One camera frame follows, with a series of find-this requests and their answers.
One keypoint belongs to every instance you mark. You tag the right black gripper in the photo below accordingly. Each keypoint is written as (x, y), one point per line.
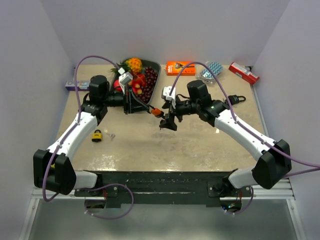
(169, 123)

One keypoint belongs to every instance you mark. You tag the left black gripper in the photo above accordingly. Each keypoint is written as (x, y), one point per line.
(134, 105)

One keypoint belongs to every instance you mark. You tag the orange padlock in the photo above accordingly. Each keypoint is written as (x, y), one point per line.
(157, 112)

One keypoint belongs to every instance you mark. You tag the small silver key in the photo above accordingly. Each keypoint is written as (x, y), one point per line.
(111, 135)

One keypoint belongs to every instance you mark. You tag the yellow padlock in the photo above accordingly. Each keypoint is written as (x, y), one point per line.
(97, 136)

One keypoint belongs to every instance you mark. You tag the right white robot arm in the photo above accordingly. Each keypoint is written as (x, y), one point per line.
(272, 157)

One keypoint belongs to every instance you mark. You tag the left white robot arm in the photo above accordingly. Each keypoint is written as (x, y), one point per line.
(52, 167)

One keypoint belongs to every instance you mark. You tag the small red cherries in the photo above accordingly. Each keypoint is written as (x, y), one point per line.
(138, 83)

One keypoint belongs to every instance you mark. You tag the red apple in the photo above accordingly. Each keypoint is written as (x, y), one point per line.
(117, 86)

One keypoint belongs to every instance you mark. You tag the purple grape bunch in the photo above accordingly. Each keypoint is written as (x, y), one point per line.
(151, 76)

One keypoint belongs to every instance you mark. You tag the toy pineapple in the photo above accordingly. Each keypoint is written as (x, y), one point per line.
(133, 65)

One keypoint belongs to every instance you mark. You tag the dark grey fruit tray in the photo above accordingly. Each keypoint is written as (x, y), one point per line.
(147, 63)

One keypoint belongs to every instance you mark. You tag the orange razor box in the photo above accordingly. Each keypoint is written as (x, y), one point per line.
(173, 68)

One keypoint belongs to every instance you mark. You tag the blue patterned sponge pack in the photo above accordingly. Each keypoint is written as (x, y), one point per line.
(206, 74)

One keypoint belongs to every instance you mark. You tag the purple toothpaste box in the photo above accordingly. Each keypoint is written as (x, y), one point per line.
(82, 85)

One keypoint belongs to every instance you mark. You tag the black padlock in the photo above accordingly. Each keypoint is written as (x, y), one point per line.
(236, 99)

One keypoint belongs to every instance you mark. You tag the red box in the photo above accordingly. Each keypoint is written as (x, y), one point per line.
(243, 73)

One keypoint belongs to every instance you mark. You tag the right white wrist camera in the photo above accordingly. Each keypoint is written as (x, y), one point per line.
(169, 94)

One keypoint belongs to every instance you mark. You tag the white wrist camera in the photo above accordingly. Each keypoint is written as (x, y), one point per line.
(124, 79)
(169, 94)

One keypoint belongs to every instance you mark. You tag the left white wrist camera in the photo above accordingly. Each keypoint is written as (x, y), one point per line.
(124, 79)

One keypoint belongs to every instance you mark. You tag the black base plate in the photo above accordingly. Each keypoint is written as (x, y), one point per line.
(163, 188)

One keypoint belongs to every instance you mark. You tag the aluminium frame rail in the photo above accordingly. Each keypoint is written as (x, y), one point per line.
(272, 215)

